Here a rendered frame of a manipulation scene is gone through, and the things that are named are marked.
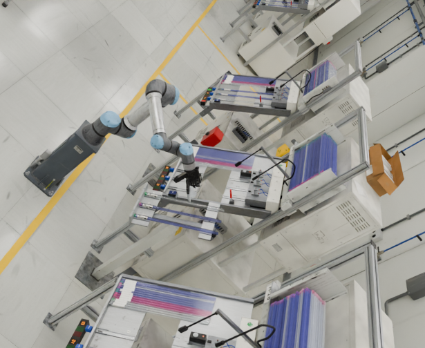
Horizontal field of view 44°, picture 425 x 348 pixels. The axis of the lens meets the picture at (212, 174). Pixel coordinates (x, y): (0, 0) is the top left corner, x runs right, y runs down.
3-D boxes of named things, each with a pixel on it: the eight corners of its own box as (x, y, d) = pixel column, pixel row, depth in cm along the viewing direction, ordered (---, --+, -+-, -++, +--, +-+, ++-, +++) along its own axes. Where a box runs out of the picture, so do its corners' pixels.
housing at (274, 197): (264, 218, 336) (266, 201, 328) (272, 177, 376) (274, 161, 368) (276, 220, 334) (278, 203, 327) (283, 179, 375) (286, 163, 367)
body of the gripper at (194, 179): (200, 188, 309) (196, 171, 303) (185, 188, 311) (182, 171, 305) (202, 181, 316) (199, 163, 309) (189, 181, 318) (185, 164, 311)
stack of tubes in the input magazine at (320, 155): (288, 191, 323) (324, 170, 310) (294, 150, 365) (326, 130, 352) (300, 205, 326) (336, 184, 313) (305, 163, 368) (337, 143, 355)
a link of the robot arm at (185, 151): (185, 139, 304) (195, 143, 298) (188, 156, 310) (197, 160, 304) (175, 146, 300) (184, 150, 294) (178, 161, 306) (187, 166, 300)
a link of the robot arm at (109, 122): (91, 117, 337) (104, 106, 330) (108, 123, 347) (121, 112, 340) (95, 132, 332) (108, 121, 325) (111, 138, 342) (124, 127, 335)
